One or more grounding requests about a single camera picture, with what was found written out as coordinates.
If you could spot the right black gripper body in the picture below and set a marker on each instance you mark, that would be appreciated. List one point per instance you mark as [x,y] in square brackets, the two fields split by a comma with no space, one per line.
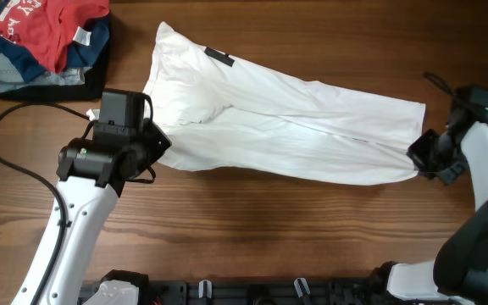
[437,155]

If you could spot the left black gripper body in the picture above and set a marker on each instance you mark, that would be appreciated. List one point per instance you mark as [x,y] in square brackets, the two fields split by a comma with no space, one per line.
[151,143]

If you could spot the white t-shirt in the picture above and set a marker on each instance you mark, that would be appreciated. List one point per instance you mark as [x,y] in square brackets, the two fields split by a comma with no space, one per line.
[224,111]

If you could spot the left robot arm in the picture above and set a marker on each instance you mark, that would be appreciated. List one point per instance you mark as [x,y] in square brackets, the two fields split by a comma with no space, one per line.
[116,148]

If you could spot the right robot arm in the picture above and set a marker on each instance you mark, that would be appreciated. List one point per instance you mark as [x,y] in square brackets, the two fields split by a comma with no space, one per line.
[459,272]

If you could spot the black folded garment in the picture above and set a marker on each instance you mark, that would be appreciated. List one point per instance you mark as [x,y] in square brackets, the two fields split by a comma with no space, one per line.
[95,80]

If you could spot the navy blue folded garment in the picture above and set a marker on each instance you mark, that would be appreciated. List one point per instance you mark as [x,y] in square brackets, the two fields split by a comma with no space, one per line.
[79,55]

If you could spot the red folded shirt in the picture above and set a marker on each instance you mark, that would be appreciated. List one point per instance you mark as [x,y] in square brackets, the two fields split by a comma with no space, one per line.
[47,27]

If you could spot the light blue denim garment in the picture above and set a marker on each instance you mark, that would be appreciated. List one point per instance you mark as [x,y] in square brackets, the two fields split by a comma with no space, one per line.
[11,79]

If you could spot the left white rail clip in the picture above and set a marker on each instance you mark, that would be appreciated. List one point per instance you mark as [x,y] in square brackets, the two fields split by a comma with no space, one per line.
[205,289]

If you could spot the white rail clip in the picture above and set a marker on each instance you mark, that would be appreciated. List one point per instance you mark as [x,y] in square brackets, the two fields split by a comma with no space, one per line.
[301,287]
[205,289]

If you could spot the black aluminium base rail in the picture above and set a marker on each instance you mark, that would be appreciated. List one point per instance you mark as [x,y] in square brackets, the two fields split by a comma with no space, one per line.
[334,292]

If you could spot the right white rail clip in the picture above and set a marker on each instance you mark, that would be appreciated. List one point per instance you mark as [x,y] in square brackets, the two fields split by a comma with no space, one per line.
[301,287]

